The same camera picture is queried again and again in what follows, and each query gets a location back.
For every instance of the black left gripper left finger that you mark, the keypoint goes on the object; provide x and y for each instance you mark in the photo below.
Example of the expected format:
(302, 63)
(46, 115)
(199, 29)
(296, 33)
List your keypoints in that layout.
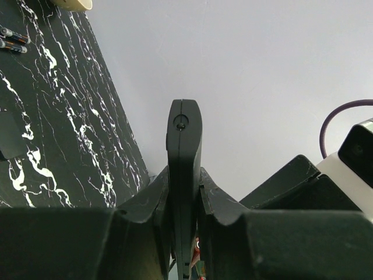
(132, 241)

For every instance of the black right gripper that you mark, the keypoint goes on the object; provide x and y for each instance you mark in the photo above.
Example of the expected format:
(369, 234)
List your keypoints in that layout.
(296, 187)

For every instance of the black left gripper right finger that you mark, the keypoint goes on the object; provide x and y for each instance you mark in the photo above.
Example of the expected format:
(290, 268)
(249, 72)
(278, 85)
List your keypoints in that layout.
(239, 243)

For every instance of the black remote control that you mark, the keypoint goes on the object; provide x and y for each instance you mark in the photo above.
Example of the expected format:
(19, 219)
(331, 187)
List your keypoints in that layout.
(184, 149)

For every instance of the black remote battery cover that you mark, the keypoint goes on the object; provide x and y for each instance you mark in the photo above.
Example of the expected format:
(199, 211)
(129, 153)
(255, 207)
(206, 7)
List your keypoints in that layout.
(12, 144)

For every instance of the beige round bowl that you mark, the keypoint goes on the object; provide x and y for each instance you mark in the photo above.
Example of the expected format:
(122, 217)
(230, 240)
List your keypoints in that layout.
(74, 5)

